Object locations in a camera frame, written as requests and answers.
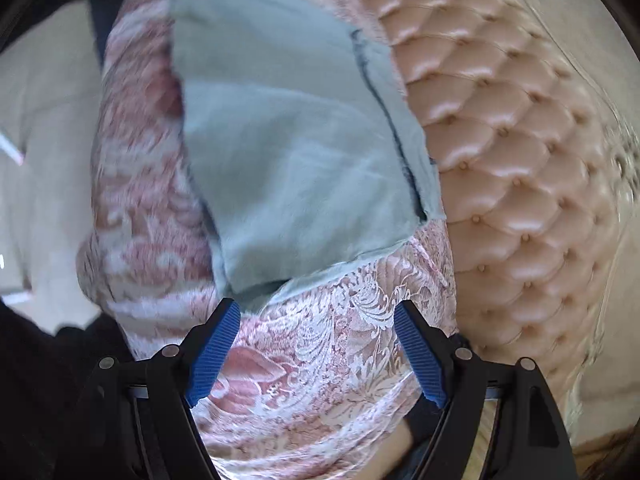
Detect tufted beige headboard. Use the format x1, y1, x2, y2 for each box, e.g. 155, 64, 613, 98
310, 0, 640, 461

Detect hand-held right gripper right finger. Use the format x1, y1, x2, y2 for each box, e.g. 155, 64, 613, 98
394, 300, 576, 480

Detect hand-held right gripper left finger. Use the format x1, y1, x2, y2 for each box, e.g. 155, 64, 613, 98
70, 298, 242, 480

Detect light blue t-shirt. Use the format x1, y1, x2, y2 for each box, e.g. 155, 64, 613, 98
169, 0, 447, 312

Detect pink floral sofa cover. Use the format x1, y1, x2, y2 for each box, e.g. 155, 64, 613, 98
75, 0, 460, 480

